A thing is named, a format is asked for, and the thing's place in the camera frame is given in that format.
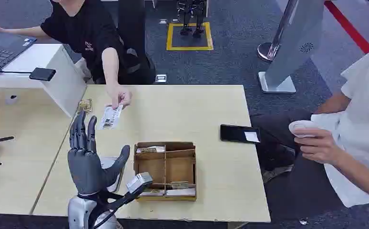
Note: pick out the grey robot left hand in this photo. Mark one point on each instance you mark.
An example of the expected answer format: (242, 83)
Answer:
(85, 170)

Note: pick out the person's left hand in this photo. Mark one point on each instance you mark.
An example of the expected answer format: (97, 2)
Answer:
(318, 147)
(121, 94)

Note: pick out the white printed card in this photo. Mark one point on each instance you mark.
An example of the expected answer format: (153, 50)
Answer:
(110, 118)

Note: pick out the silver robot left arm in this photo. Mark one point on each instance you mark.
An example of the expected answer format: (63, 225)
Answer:
(77, 211)

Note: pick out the grey card reader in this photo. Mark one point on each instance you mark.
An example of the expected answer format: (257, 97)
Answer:
(109, 162)

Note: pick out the dark laptop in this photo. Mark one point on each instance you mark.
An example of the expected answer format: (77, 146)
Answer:
(1, 50)

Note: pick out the brown card pile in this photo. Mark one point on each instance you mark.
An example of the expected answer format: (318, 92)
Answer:
(85, 106)

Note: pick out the silver floor socket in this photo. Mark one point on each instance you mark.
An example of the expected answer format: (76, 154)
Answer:
(160, 78)

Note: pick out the person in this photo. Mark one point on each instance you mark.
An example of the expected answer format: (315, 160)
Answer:
(83, 28)
(361, 110)

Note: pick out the flat cards with brown print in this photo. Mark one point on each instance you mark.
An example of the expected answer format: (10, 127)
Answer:
(151, 149)

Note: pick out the white desk cabinet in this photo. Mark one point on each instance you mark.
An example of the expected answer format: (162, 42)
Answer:
(58, 79)

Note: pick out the small white paper slip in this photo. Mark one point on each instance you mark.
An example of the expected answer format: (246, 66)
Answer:
(251, 137)

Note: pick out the black rectangular device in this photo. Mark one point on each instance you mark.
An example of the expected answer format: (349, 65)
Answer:
(42, 74)

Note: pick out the yellow floor tape square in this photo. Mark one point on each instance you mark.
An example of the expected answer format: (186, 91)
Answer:
(169, 38)

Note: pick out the small white round object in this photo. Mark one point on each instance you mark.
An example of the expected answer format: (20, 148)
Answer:
(11, 99)

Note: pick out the small pale floor scrap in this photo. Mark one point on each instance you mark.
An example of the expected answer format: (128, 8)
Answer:
(303, 222)

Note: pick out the black smartphone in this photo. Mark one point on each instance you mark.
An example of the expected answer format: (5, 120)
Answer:
(233, 133)

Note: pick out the wooden compartment box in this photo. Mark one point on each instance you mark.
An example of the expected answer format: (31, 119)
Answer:
(178, 170)

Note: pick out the white card stack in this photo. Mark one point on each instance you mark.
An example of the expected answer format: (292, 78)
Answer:
(181, 192)

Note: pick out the black robot legs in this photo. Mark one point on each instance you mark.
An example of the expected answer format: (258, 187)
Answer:
(187, 19)

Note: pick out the grey kiosk stand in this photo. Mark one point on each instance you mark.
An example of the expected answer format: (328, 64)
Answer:
(295, 41)

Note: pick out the red floor strip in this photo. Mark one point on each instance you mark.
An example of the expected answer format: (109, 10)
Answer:
(348, 27)

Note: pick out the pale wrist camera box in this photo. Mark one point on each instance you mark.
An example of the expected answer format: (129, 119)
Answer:
(139, 182)

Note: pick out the chrome stanchion post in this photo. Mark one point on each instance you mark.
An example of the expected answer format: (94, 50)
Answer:
(271, 47)

